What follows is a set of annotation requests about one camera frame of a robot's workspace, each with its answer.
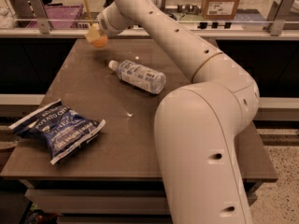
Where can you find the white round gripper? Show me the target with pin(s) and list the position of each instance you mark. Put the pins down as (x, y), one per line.
(107, 26)

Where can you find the grey metal rail post right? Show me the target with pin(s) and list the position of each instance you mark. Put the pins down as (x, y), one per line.
(277, 24)

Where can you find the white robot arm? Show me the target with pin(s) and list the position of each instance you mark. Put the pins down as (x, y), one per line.
(195, 126)

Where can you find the orange fruit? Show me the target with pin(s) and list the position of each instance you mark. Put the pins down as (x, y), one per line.
(100, 42)

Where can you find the grey metal rail post left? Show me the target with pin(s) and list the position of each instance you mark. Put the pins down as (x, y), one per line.
(43, 24)

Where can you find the blue potato chips bag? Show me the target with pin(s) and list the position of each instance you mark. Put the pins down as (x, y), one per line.
(62, 129)

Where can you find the purple plastic crate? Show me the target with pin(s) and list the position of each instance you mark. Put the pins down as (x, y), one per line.
(63, 17)

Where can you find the brown cardboard box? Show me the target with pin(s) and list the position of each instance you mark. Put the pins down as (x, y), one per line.
(219, 9)

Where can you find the grey metal rail post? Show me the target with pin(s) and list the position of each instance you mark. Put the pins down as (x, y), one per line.
(277, 24)
(43, 24)

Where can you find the clear plastic water bottle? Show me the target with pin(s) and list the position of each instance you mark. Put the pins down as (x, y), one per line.
(138, 75)

